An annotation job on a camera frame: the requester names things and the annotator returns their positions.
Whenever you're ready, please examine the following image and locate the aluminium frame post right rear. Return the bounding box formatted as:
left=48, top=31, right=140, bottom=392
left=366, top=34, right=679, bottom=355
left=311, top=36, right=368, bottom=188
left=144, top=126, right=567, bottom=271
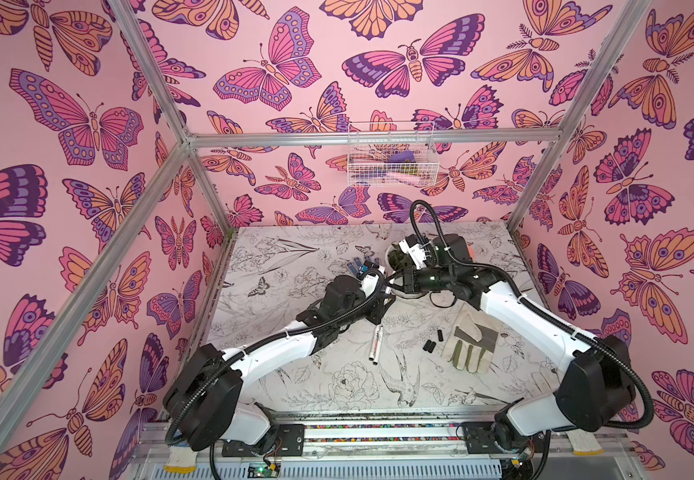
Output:
left=507, top=0, right=651, bottom=233

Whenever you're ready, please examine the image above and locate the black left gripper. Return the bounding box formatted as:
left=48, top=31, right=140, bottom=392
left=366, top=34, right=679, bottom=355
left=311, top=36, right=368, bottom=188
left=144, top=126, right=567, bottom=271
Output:
left=332, top=289, right=397, bottom=332

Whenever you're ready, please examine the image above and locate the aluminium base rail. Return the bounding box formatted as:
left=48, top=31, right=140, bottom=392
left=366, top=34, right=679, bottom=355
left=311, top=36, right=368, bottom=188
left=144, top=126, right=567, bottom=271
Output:
left=123, top=411, right=650, bottom=479

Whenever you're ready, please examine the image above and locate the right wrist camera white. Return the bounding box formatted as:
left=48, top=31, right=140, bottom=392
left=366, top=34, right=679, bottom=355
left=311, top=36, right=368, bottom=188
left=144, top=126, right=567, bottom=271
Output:
left=398, top=235, right=434, bottom=270

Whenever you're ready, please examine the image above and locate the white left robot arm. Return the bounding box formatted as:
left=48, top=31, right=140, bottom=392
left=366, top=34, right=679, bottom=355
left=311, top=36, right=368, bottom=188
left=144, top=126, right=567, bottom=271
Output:
left=163, top=264, right=395, bottom=455

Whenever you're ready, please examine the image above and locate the aluminium frame post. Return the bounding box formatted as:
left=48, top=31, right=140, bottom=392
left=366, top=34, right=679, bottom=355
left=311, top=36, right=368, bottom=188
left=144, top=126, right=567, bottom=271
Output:
left=109, top=1, right=232, bottom=233
left=507, top=0, right=651, bottom=233

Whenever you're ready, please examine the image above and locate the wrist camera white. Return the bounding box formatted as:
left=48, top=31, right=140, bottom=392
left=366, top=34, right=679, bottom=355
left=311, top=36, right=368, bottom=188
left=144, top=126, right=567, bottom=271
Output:
left=398, top=235, right=434, bottom=270
left=358, top=261, right=387, bottom=297

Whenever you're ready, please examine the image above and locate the beige leather work glove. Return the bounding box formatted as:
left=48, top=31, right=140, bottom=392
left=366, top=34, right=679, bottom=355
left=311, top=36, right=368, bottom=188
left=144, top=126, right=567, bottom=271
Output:
left=442, top=306, right=502, bottom=375

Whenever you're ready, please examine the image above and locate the aluminium frame post left rear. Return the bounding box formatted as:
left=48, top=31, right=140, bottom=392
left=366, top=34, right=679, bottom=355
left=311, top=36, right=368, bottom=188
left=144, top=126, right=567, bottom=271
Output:
left=109, top=1, right=232, bottom=233

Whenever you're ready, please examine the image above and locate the white wire wall basket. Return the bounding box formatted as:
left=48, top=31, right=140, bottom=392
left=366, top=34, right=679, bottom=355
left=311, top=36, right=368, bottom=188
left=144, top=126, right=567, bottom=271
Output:
left=344, top=141, right=440, bottom=189

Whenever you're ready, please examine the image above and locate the white potted green plant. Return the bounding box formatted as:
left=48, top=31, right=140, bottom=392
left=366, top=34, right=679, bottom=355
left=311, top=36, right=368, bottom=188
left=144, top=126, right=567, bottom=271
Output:
left=385, top=243, right=408, bottom=298

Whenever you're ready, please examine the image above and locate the aluminium frame horizontal bar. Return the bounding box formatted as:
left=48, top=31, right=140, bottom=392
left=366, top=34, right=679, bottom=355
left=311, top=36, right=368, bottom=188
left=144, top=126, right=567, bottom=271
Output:
left=190, top=128, right=562, bottom=148

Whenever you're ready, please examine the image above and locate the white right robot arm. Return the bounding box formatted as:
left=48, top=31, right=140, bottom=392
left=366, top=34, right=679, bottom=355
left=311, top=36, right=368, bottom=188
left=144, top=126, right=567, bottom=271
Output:
left=398, top=225, right=655, bottom=437

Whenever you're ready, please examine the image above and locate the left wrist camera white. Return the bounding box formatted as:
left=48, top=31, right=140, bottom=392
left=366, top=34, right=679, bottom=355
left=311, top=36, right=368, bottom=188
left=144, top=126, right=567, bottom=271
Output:
left=358, top=261, right=387, bottom=297

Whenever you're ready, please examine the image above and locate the white cotton glove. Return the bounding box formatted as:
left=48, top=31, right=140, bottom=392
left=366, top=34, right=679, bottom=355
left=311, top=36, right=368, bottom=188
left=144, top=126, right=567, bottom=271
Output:
left=566, top=429, right=604, bottom=456

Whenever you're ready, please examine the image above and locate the white marker pen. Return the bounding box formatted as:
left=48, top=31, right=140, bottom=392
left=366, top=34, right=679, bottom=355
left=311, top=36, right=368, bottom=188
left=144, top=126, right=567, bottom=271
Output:
left=369, top=325, right=384, bottom=365
left=368, top=325, right=383, bottom=362

